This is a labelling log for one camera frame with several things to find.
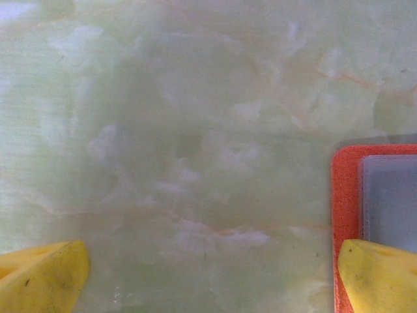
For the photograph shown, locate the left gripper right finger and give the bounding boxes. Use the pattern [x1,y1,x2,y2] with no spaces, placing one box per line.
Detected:
[337,239,417,313]

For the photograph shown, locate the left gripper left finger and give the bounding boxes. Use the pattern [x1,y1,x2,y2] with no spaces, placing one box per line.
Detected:
[0,240,91,313]

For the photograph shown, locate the orange card holder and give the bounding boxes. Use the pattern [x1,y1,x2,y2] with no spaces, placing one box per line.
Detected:
[331,143,417,313]

